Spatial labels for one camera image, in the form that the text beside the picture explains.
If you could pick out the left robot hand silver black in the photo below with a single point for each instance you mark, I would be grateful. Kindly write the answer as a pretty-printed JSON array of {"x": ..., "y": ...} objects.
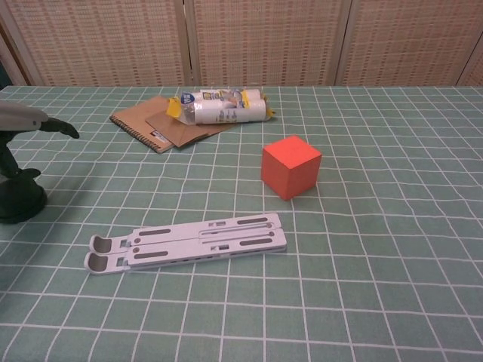
[{"x": 22, "y": 117}]

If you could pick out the woven folding screen panel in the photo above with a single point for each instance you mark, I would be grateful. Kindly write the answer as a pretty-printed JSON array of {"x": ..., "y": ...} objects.
[
  {"x": 407, "y": 41},
  {"x": 94, "y": 41},
  {"x": 264, "y": 41},
  {"x": 473, "y": 71}
]

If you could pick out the kraft spiral notebook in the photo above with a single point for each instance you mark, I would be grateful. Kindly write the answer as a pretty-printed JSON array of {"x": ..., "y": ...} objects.
[{"x": 139, "y": 120}]

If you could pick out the brown paper bag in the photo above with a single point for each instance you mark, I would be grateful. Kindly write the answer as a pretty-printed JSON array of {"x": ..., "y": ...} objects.
[{"x": 188, "y": 132}]

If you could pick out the pack of white rolls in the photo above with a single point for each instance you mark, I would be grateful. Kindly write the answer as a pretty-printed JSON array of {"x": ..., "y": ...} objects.
[{"x": 222, "y": 107}]

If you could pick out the white folding laptop stand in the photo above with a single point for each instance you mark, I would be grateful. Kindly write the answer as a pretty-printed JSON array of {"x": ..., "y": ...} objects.
[{"x": 188, "y": 241}]

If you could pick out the orange cube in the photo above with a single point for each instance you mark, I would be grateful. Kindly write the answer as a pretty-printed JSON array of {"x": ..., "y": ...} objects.
[{"x": 288, "y": 169}]

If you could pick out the green checked tablecloth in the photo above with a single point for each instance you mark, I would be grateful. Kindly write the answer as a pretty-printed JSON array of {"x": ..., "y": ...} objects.
[{"x": 377, "y": 245}]

